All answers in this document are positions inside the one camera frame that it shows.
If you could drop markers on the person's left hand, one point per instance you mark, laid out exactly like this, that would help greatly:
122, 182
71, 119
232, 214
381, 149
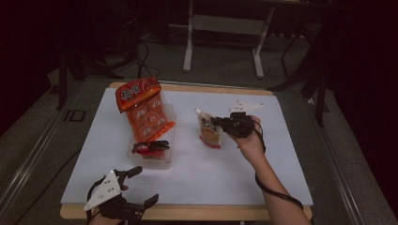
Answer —
100, 221

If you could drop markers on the beige snack pouch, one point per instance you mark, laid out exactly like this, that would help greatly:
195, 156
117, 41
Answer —
210, 132

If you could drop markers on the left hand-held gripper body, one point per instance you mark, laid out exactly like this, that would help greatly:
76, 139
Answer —
106, 189

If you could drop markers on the white table sheet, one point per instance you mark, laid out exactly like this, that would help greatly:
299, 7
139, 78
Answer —
200, 175

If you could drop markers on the red and black snack packet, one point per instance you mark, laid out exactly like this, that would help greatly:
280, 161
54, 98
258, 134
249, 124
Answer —
150, 147

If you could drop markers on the metal floor rail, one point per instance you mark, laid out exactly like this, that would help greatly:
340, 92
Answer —
28, 159
338, 168

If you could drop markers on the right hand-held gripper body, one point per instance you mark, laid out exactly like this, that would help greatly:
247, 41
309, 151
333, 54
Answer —
241, 123

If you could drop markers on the large orange snack packet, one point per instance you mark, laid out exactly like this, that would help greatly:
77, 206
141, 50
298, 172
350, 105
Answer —
145, 115

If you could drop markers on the person's right hand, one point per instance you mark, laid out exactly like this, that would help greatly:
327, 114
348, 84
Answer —
252, 145

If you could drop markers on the white metal stand frame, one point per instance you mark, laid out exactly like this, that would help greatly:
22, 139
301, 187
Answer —
225, 25

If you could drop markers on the black metal stand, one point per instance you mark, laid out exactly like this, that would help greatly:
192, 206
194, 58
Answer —
313, 75
81, 67

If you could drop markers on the black floor bracket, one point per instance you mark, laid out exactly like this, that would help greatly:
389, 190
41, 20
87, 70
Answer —
74, 115

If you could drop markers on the clear plastic container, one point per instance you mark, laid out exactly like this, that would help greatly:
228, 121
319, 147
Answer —
156, 162

